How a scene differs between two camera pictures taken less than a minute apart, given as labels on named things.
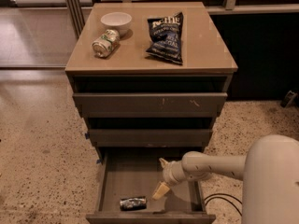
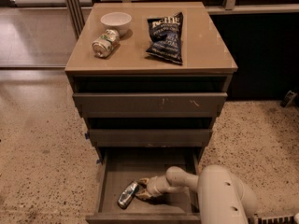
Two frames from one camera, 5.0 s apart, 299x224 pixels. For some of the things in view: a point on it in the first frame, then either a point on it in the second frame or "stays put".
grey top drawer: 149,105 stays put
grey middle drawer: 150,137 stays put
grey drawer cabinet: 148,77 stays put
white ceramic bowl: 118,21 stays put
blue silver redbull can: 134,203 → 126,196
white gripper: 169,174 → 152,187
